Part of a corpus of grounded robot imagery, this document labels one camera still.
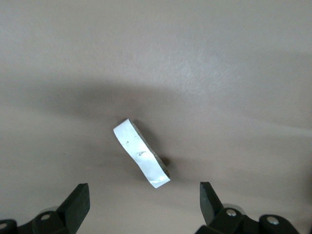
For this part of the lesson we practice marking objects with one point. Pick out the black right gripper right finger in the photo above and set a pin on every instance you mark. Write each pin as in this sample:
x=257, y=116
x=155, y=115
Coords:
x=212, y=209

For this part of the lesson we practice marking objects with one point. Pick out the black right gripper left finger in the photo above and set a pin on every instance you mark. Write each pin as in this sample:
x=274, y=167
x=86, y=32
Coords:
x=73, y=209

